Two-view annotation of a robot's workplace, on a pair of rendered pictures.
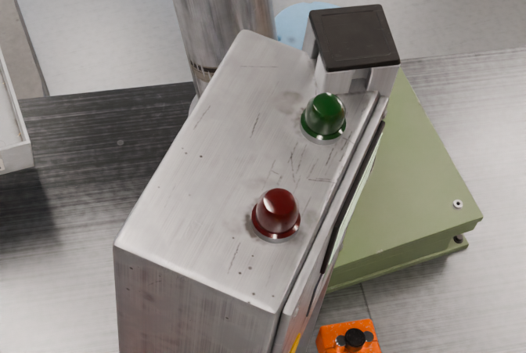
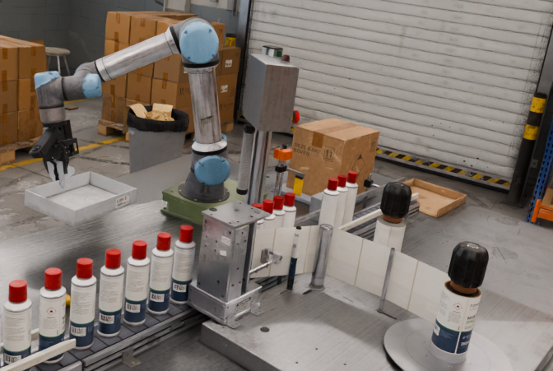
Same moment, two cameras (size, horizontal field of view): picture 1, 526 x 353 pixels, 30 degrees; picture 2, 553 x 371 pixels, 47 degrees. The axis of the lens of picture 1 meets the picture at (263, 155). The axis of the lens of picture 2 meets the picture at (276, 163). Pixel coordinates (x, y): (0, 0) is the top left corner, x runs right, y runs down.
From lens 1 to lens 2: 157 cm
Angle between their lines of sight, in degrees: 46
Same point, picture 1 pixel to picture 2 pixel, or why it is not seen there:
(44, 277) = (150, 244)
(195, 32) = (205, 104)
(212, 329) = (285, 81)
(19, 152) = (133, 193)
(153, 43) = not seen: hidden behind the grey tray
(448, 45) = not seen: hidden behind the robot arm
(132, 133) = (141, 215)
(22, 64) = not seen: outside the picture
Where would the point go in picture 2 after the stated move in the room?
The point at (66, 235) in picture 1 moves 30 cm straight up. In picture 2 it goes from (146, 236) to (153, 149)
